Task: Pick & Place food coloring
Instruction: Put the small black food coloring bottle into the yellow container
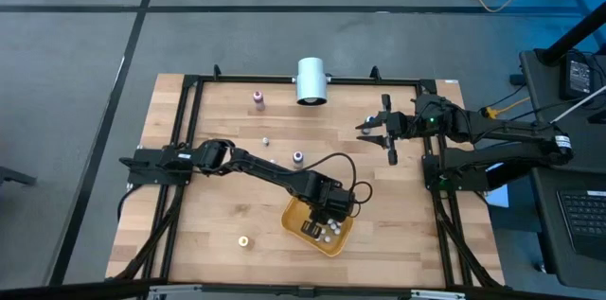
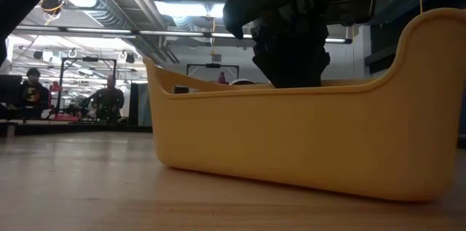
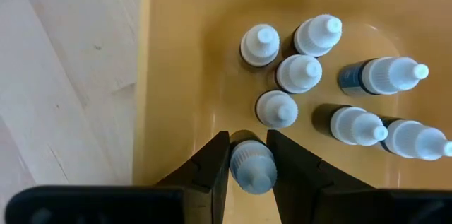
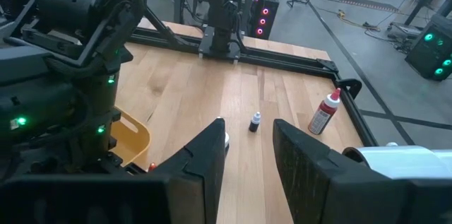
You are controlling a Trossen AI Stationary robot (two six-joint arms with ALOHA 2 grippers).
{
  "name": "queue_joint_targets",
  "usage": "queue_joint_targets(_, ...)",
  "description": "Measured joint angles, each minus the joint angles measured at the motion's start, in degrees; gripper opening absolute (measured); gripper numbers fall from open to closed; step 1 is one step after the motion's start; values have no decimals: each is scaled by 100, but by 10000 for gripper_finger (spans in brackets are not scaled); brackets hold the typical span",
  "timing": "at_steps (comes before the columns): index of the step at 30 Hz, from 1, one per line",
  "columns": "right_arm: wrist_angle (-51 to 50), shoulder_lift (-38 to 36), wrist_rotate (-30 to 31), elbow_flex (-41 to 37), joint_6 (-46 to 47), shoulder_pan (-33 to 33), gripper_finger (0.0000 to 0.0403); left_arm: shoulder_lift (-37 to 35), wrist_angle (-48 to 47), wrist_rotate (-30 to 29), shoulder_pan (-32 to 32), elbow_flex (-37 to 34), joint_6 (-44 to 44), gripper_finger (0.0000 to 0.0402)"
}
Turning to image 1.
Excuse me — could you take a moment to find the black desk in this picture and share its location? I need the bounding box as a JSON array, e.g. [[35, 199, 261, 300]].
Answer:
[[529, 167, 606, 291], [519, 47, 606, 173]]

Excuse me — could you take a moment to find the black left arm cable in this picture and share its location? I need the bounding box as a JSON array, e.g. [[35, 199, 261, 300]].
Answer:
[[302, 151, 374, 206]]

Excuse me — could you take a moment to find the white cable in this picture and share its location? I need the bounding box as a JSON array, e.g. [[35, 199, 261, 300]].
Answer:
[[548, 84, 606, 125]]

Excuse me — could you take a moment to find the black power adapter brick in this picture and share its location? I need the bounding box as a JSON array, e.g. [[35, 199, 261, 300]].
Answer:
[[560, 52, 597, 101]]

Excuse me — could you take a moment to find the white cylindrical lamp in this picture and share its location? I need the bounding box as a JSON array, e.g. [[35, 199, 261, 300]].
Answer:
[[295, 57, 329, 106]]

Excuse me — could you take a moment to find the black floor stand foot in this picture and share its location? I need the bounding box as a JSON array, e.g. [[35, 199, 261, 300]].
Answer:
[[0, 166, 38, 187]]

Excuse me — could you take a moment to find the black keyboard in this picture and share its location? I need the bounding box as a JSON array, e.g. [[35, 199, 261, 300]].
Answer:
[[557, 188, 606, 262]]

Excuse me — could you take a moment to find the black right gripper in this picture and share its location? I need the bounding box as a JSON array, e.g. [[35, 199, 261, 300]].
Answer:
[[355, 94, 420, 167]]

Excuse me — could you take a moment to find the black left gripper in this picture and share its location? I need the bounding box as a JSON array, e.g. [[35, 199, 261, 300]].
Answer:
[[300, 179, 356, 240]]

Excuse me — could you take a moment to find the silver aluminium profile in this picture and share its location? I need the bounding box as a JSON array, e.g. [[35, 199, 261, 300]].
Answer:
[[409, 289, 468, 300], [147, 284, 205, 297]]

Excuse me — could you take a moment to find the black stand pole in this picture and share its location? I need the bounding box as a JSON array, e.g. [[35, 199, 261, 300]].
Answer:
[[534, 1, 606, 67]]

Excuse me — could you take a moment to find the yellow plastic caddy bin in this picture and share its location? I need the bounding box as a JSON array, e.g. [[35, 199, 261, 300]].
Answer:
[[280, 195, 355, 258]]

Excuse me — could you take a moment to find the black metal table frame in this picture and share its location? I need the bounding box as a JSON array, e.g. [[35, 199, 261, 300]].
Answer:
[[106, 63, 506, 291]]

